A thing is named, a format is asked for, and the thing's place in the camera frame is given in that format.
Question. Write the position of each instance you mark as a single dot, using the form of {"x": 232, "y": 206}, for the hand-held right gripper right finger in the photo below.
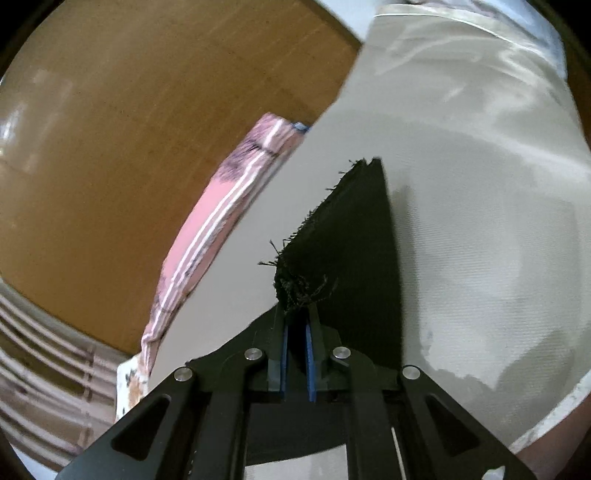
{"x": 311, "y": 364}

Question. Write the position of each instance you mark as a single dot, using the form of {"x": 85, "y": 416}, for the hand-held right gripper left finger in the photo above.
{"x": 284, "y": 369}

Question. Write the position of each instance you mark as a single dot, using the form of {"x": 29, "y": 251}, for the black pants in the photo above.
{"x": 360, "y": 277}

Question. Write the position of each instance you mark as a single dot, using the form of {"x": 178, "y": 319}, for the white floral pillow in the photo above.
{"x": 131, "y": 387}

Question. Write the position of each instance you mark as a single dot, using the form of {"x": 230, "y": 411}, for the pink striped tree-print pillow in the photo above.
{"x": 203, "y": 217}

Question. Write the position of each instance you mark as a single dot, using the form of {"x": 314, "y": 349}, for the beige blanket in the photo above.
{"x": 461, "y": 184}

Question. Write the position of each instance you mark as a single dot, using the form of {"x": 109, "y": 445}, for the beige striped curtain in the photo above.
{"x": 46, "y": 369}

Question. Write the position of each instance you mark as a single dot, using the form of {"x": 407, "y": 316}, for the brown bamboo mat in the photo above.
{"x": 138, "y": 138}

